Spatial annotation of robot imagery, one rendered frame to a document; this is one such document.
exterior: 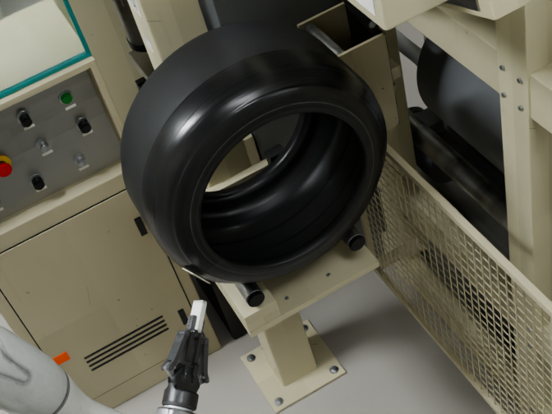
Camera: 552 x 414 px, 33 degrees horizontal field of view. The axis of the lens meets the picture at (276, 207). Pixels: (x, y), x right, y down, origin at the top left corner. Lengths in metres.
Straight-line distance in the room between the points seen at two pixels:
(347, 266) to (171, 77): 0.70
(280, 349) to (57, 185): 0.88
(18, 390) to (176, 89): 0.73
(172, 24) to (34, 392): 0.95
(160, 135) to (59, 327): 1.16
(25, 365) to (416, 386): 1.78
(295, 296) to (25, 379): 0.96
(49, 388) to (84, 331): 1.43
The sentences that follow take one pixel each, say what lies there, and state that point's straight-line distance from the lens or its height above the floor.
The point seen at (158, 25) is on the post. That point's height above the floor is 1.45.
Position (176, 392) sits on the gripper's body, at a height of 0.98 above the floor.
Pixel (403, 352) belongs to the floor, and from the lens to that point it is 3.14.
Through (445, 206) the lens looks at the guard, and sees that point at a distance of 2.16.
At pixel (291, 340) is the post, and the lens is 2.97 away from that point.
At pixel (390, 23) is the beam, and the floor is 1.65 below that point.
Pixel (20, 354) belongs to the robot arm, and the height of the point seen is 1.49.
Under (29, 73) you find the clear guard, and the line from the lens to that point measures 2.44.
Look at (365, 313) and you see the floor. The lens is 3.25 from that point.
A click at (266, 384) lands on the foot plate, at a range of 3.15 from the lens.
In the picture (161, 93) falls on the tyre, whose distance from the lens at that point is 1.96.
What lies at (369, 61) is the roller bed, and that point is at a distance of 2.36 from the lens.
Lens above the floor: 2.56
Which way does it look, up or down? 44 degrees down
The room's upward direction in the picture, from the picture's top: 17 degrees counter-clockwise
